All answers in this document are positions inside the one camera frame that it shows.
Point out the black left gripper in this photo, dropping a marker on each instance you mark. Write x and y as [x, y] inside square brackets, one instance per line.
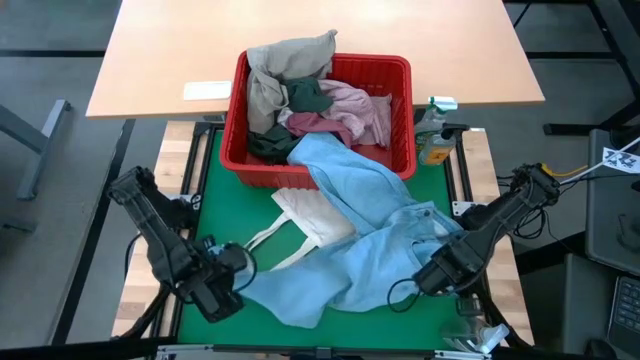
[220, 265]

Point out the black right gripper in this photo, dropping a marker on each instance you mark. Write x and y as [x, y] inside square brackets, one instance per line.
[455, 262]

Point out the light blue garment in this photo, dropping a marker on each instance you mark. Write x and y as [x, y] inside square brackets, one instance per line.
[360, 240]

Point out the beige grey garment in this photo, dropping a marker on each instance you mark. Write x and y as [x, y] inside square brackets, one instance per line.
[285, 60]

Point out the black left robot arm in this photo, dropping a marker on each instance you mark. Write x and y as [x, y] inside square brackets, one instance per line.
[150, 220]

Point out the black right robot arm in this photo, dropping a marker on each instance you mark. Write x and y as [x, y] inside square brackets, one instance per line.
[510, 205]

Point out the red plastic laundry basket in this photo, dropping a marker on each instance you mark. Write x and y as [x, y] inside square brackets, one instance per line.
[240, 165]

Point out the clear spray bottle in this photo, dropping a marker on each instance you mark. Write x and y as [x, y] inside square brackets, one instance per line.
[480, 340]

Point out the green table mat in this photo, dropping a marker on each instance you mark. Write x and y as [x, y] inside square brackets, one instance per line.
[225, 215]

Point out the white tote bag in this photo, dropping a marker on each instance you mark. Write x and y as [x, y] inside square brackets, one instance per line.
[315, 215]

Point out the black round object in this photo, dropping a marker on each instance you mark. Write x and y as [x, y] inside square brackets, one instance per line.
[600, 350]

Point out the grey keyboard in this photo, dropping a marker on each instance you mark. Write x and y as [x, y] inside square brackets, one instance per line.
[625, 310]

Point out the white rod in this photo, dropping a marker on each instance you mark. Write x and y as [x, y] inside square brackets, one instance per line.
[585, 172]

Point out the spray bottle with green label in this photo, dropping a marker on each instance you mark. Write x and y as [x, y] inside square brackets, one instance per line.
[431, 120]

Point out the maroon garment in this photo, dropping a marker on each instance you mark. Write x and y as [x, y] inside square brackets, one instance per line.
[312, 122]

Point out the black desk leg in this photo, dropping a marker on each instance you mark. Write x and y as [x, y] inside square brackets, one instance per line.
[575, 128]

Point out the white marker tag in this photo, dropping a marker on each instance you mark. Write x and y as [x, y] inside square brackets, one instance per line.
[620, 160]

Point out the dark green garment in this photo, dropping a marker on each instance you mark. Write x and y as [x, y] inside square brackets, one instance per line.
[305, 95]

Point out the pink garment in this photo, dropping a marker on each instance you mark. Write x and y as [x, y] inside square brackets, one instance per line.
[355, 107]

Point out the grey desk leg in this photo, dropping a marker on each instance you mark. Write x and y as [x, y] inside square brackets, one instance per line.
[45, 135]

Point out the light wooden desk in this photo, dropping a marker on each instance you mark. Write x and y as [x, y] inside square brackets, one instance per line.
[175, 50]

